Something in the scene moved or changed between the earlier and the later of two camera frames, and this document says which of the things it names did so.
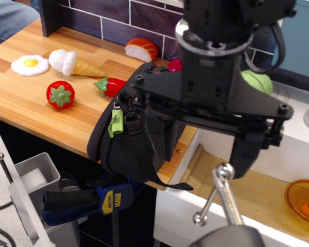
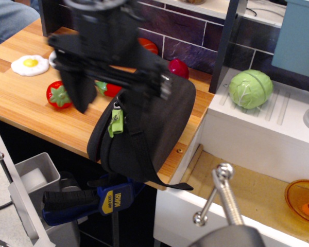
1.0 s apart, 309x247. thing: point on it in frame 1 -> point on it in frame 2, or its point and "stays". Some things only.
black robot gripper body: (211, 89) -> (110, 49)
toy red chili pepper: (109, 87) stays
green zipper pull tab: (116, 125) stays
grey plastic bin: (40, 176) stays
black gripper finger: (165, 131) -> (82, 89)
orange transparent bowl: (302, 196) stays
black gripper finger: (246, 148) -> (150, 101)
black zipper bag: (120, 140) stays
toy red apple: (175, 66) stays
